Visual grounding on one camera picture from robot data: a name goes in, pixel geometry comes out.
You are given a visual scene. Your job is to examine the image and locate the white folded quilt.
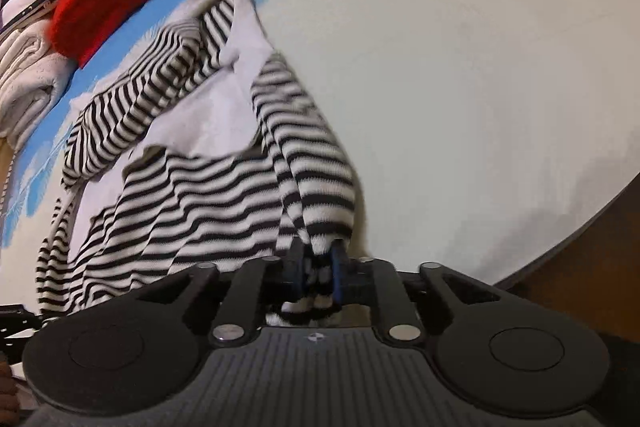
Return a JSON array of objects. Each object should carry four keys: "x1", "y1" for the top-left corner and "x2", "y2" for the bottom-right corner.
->
[{"x1": 0, "y1": 26, "x2": 80, "y2": 148}]

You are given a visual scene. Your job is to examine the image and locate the striped and white sweater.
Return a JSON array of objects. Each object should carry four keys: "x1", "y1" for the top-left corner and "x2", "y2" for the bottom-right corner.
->
[{"x1": 36, "y1": 0, "x2": 369, "y2": 327}]

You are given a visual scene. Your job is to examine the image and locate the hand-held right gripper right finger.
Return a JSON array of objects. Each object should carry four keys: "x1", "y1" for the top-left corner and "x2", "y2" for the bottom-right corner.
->
[{"x1": 329, "y1": 247, "x2": 502, "y2": 347}]

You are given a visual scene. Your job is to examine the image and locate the blue and white bedsheet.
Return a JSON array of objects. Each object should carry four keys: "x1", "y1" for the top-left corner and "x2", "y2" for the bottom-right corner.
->
[{"x1": 0, "y1": 0, "x2": 640, "y2": 288}]

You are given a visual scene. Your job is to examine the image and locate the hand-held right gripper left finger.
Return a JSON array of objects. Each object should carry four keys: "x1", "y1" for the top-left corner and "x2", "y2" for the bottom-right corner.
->
[{"x1": 139, "y1": 239, "x2": 307, "y2": 347}]

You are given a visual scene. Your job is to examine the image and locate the wooden bed frame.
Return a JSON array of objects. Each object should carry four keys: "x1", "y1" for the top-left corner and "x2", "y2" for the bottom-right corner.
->
[{"x1": 492, "y1": 177, "x2": 640, "y2": 339}]

